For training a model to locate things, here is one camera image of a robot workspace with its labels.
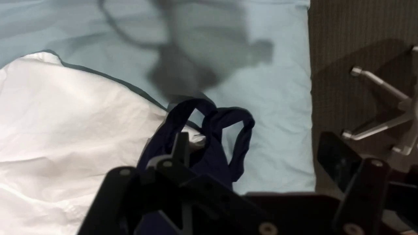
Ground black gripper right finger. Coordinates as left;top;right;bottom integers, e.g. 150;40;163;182
316;131;418;235

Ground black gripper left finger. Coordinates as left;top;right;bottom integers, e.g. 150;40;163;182
77;131;279;235

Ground dark blue vest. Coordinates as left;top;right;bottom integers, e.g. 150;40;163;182
137;97;256;235

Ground white shirt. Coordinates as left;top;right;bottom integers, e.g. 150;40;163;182
0;52;206;235

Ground silver metal stand legs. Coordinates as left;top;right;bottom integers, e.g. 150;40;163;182
340;44;418;159

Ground light blue duvet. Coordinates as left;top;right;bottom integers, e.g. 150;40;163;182
0;0;316;196

